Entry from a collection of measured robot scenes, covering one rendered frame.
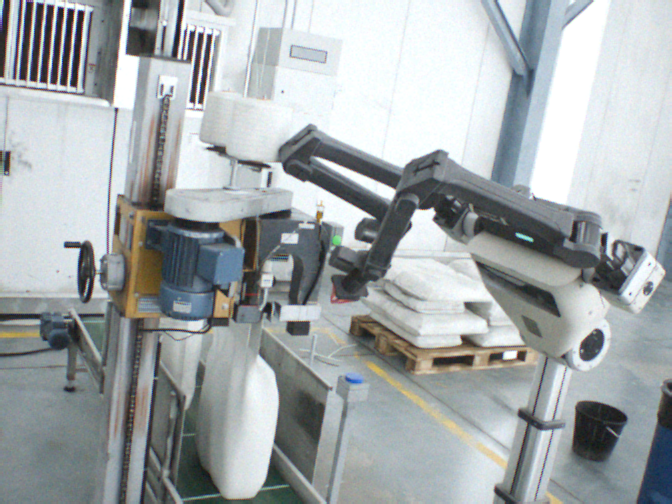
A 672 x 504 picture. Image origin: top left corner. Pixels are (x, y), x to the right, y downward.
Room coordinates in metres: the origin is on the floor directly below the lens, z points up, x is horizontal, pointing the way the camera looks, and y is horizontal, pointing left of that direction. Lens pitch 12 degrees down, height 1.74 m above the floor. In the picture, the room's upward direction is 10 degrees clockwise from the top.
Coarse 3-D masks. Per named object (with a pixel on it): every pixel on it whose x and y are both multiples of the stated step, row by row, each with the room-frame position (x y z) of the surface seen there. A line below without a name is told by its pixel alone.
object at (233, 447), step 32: (224, 352) 2.33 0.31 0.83; (256, 352) 2.23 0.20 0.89; (224, 384) 2.25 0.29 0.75; (256, 384) 2.18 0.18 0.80; (224, 416) 2.20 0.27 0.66; (256, 416) 2.16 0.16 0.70; (224, 448) 2.17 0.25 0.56; (256, 448) 2.16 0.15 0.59; (224, 480) 2.16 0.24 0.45; (256, 480) 2.18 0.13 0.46
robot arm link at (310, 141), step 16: (304, 128) 1.93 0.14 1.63; (288, 144) 1.93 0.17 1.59; (304, 144) 1.87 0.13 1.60; (320, 144) 1.89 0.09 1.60; (336, 144) 1.91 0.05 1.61; (288, 160) 1.88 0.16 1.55; (304, 160) 1.89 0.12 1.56; (336, 160) 1.93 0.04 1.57; (352, 160) 1.94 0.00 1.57; (368, 160) 1.95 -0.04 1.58; (384, 160) 2.00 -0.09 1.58; (368, 176) 1.97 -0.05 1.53; (384, 176) 1.98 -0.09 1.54; (400, 176) 1.99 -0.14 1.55; (432, 192) 2.00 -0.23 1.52
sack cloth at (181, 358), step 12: (168, 324) 2.76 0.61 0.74; (180, 324) 2.76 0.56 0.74; (192, 324) 2.79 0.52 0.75; (168, 336) 2.76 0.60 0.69; (180, 336) 2.77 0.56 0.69; (192, 336) 2.80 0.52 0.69; (168, 348) 2.76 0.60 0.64; (180, 348) 2.77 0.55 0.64; (192, 348) 2.81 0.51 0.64; (168, 360) 2.76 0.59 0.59; (180, 360) 2.77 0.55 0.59; (192, 360) 2.82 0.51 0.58; (180, 372) 2.77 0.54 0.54; (192, 372) 2.82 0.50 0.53; (180, 384) 2.77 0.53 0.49; (192, 384) 2.82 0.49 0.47; (192, 396) 2.82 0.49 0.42
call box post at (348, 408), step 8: (344, 408) 2.25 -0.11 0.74; (352, 408) 2.25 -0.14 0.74; (344, 416) 2.24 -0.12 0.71; (352, 416) 2.25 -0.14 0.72; (344, 424) 2.24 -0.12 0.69; (344, 432) 2.24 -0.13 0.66; (344, 440) 2.24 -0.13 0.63; (336, 448) 2.25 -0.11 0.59; (344, 448) 2.25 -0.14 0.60; (336, 456) 2.25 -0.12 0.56; (344, 456) 2.25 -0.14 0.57; (336, 464) 2.24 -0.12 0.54; (336, 472) 2.24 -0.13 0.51; (336, 480) 2.24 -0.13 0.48; (328, 488) 2.26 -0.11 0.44; (336, 488) 2.25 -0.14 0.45; (328, 496) 2.25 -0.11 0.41; (336, 496) 2.25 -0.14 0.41
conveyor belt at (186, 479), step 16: (96, 320) 3.61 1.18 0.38; (96, 336) 3.39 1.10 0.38; (192, 400) 2.87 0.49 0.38; (192, 416) 2.72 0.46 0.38; (192, 432) 2.59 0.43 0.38; (192, 448) 2.47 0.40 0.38; (192, 464) 2.35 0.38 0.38; (192, 480) 2.25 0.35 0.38; (208, 480) 2.27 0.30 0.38; (272, 480) 2.34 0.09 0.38; (192, 496) 2.15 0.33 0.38; (208, 496) 2.17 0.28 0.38; (256, 496) 2.22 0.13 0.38; (272, 496) 2.24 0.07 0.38; (288, 496) 2.25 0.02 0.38
